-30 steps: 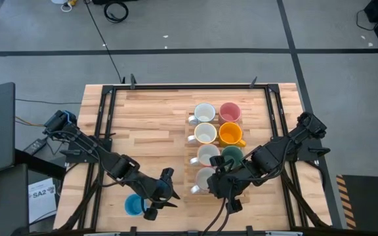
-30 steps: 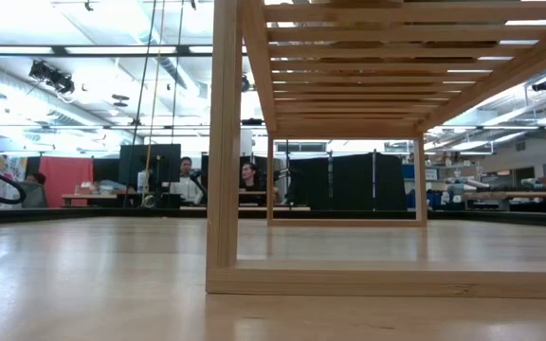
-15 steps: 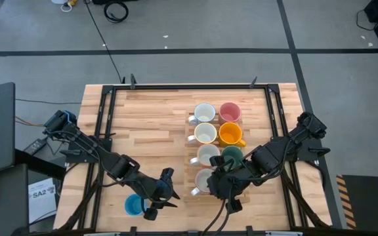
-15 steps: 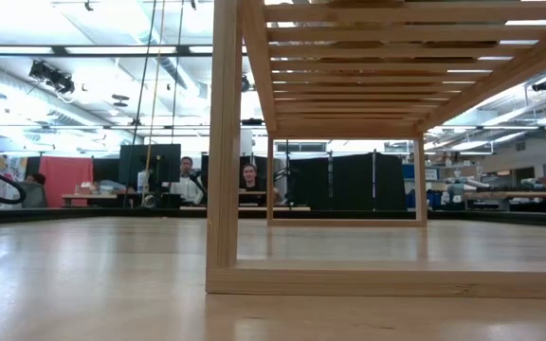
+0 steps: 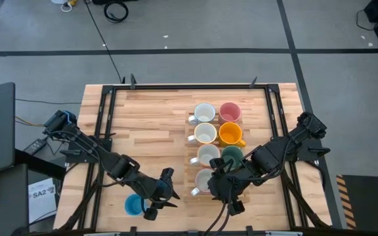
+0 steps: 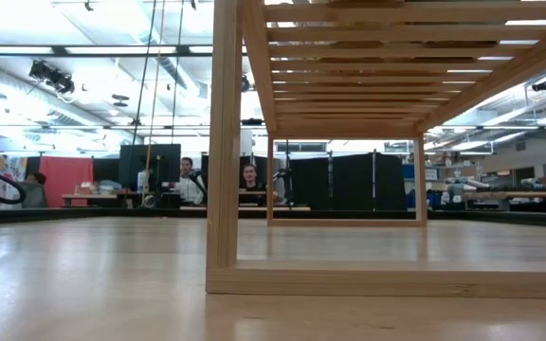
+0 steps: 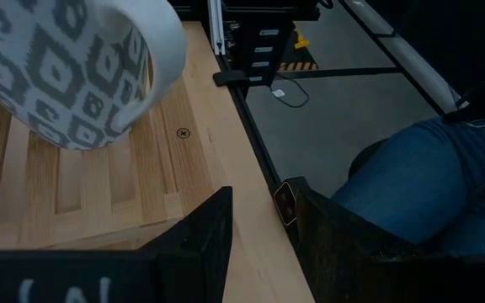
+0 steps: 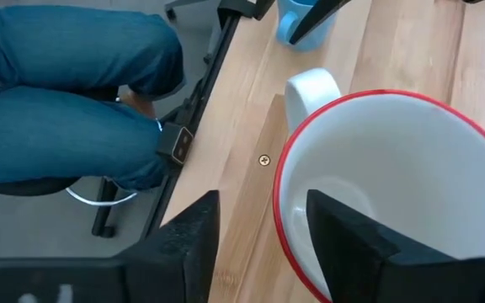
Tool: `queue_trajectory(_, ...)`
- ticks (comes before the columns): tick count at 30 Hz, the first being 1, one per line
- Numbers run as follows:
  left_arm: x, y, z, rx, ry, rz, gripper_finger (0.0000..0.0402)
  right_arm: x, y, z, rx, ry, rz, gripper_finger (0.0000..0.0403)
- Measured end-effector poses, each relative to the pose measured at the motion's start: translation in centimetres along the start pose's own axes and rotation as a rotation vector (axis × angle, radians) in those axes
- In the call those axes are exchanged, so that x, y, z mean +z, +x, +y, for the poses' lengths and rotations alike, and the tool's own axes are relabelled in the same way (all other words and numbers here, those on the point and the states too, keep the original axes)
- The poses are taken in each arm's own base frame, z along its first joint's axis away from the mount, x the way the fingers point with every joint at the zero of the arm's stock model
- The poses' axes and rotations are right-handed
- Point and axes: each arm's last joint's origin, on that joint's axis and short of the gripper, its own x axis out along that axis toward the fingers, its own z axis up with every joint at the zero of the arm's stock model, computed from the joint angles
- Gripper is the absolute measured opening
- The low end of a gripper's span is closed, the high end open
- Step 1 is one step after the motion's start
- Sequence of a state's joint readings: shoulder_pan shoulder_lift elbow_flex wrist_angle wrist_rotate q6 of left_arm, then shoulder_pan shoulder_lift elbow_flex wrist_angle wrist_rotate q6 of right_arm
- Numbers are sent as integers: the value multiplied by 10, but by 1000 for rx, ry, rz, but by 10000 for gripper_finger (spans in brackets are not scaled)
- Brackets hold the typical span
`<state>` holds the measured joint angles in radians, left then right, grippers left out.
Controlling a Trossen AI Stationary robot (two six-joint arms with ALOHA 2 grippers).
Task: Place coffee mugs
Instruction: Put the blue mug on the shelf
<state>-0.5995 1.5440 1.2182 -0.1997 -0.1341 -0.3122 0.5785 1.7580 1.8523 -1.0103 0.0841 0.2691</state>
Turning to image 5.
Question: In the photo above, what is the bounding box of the white mug red rim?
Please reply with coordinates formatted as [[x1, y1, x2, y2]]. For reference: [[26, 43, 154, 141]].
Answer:
[[190, 168, 215, 197]]

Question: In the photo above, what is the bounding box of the black metal table frame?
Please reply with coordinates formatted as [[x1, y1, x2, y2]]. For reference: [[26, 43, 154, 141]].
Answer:
[[77, 83, 333, 236]]

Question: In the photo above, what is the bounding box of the white printed paper sheet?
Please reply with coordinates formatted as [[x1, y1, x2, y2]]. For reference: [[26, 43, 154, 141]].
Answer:
[[28, 177, 58, 224]]

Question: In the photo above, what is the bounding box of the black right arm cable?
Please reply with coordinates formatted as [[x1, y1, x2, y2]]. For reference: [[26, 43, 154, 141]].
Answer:
[[201, 196, 239, 236]]

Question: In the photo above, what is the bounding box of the yellow cable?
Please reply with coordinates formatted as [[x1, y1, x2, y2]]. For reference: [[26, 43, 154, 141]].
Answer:
[[14, 115, 45, 128]]

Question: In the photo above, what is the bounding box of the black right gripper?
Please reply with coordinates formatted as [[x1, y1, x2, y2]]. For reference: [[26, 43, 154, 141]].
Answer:
[[208, 157, 245, 216]]

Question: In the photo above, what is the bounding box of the coiled black cable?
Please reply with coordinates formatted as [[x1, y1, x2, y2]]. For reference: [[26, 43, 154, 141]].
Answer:
[[103, 0, 129, 24]]

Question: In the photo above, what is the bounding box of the slatted wooden mug rack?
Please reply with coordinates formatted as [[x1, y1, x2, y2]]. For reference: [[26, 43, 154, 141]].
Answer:
[[184, 108, 252, 203]]

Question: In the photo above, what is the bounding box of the orange coffee mug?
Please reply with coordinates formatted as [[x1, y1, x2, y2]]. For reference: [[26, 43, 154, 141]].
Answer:
[[218, 122, 247, 148]]

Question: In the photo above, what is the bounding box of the white mug orange rim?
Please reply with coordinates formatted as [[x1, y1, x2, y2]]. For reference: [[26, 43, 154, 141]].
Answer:
[[190, 143, 222, 167]]

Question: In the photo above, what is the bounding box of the blue coffee mug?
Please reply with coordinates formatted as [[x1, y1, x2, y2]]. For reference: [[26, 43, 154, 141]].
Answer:
[[124, 193, 149, 217]]

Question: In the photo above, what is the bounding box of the pink faceted coffee mug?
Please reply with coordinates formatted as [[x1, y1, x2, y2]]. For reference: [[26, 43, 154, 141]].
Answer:
[[219, 102, 242, 125]]

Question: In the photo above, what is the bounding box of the grey patterned white mug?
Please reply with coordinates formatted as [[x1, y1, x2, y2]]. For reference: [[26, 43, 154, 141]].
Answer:
[[188, 102, 217, 126]]

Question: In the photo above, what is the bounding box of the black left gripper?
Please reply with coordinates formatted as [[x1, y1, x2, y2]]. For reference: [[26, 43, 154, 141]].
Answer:
[[141, 167, 181, 221]]

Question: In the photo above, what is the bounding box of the green coffee mug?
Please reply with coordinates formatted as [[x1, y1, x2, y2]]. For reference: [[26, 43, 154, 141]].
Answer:
[[220, 146, 244, 168]]

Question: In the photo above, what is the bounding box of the white mug yellow rim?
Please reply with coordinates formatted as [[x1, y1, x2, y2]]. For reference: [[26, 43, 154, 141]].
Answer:
[[187, 122, 218, 145]]

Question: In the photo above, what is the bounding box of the hazard striped black mat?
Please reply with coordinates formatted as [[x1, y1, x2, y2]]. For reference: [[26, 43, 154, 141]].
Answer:
[[335, 174, 378, 234]]

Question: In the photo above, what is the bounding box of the long black floor cable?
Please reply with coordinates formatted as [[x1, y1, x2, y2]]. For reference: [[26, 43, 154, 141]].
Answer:
[[83, 0, 126, 85]]

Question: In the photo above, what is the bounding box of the silver aluminium profile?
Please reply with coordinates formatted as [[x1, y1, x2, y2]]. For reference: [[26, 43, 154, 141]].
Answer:
[[264, 230, 304, 236], [83, 231, 121, 236]]

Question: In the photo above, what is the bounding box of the black power adapter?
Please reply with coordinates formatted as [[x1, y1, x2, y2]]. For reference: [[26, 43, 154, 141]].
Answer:
[[23, 138, 48, 155]]

